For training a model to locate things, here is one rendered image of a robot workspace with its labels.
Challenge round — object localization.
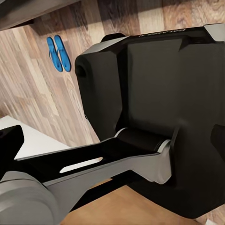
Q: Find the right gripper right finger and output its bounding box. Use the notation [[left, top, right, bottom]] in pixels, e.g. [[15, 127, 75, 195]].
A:
[[210, 124, 225, 162]]

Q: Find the sandal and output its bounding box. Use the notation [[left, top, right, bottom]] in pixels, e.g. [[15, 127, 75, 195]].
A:
[[54, 35, 71, 72], [46, 37, 63, 71]]

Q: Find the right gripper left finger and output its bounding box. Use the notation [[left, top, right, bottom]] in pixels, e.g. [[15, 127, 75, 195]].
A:
[[0, 125, 24, 181]]

